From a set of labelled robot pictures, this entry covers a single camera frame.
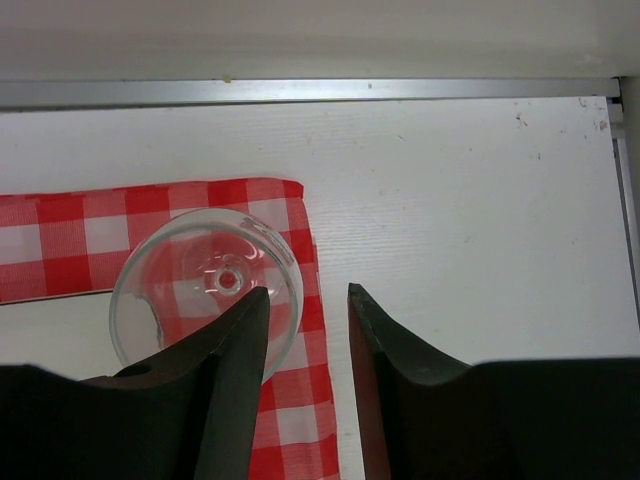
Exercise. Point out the right aluminium table rail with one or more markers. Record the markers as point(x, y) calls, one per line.
point(621, 135)

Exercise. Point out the back aluminium table rail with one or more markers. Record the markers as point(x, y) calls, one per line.
point(18, 95)

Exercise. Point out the aluminium table rail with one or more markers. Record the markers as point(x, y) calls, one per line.
point(621, 135)
point(18, 95)

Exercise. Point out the clear wine glass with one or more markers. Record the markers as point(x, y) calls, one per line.
point(194, 268)

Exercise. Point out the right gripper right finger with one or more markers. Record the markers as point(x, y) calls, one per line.
point(383, 352)

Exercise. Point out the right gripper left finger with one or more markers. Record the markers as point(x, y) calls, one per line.
point(189, 411)

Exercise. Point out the red white checkered cloth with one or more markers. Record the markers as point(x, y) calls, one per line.
point(77, 242)

